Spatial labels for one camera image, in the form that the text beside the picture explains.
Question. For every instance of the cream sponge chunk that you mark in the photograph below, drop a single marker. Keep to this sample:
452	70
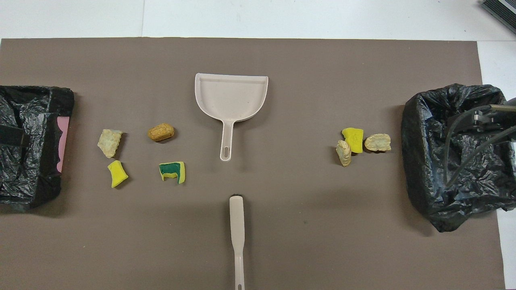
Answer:
109	143

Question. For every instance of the beige sponge chunk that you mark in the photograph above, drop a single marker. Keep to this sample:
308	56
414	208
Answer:
344	153
378	142

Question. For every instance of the yellow sponge piece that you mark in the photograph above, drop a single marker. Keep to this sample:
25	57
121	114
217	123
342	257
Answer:
354	139
117	174

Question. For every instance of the brown sponge chunk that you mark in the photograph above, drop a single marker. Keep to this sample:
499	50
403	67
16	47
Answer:
161	132

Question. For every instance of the green and yellow scrub sponge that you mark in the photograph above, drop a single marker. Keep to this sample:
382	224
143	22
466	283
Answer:
169	169

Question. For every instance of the beige plastic dustpan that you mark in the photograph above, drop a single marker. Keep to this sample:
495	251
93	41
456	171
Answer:
231	98

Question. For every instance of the beige hand brush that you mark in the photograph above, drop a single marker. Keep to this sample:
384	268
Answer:
237	217

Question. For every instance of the right black-lined bin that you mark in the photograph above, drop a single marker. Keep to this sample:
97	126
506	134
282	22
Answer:
24	177

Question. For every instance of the black-lined bin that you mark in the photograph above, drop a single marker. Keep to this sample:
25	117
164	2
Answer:
427	161
24	177

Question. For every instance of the pink plastic bin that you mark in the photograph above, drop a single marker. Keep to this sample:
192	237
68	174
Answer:
63	137

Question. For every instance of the left black-lined bin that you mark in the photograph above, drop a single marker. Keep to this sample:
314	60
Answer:
427	161

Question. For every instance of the dark ribbed device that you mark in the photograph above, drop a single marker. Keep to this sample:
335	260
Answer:
502	10

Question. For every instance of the brown table mat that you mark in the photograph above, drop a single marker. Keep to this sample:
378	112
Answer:
258	60

